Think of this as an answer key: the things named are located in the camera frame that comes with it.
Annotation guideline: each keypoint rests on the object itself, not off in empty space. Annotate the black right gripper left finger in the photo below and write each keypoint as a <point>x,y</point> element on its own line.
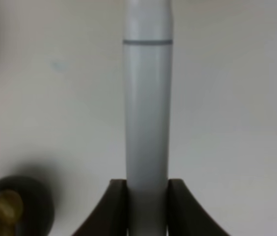
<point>110,216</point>

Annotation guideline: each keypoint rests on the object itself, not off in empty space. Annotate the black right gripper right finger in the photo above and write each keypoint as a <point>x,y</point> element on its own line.
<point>185,216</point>

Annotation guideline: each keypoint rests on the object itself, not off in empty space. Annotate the dark mangosteen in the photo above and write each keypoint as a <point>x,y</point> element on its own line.
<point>26,207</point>

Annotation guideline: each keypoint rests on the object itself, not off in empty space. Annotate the silver marker pen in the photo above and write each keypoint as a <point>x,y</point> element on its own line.
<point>147,47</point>

